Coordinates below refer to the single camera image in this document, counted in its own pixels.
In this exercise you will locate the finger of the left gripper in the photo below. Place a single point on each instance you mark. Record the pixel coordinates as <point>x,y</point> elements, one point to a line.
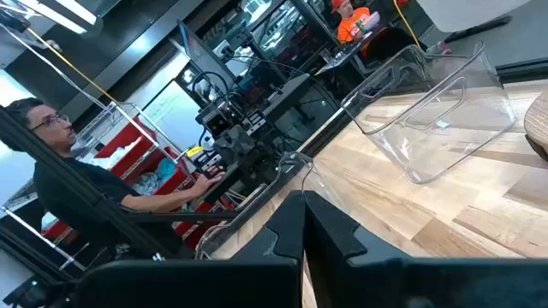
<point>224,149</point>
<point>244,143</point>

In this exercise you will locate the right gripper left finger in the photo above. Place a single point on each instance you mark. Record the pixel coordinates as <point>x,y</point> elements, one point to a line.
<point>192,286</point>

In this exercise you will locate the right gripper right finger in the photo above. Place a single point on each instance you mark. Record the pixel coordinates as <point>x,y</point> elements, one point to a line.
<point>428,286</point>

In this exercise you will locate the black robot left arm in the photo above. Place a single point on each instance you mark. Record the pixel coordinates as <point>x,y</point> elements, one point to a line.
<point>265,171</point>

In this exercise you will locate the yellow tag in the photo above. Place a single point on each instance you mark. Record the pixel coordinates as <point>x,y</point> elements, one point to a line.
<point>195,151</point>

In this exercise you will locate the red storage bin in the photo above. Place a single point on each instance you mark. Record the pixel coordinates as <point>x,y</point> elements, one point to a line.
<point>124,134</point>
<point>175,181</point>
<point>192,233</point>

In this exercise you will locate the grey desk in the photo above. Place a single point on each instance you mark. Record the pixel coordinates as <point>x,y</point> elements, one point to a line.
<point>291,96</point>

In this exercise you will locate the dark flat monitor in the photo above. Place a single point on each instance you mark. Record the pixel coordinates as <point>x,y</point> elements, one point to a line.
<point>201,51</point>

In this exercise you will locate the clear plastic bin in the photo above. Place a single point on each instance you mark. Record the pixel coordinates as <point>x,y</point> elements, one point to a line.
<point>428,145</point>

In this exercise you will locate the person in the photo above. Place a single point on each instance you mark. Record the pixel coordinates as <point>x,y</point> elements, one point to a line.
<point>353,25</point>
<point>55,128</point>

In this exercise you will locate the black office chair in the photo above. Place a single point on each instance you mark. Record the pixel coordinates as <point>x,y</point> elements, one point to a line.
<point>389,43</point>

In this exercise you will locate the ceiling light strip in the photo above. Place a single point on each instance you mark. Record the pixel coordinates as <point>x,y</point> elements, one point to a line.
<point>55,13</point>

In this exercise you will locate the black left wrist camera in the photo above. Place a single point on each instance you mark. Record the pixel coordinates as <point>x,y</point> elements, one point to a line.
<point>218,124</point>

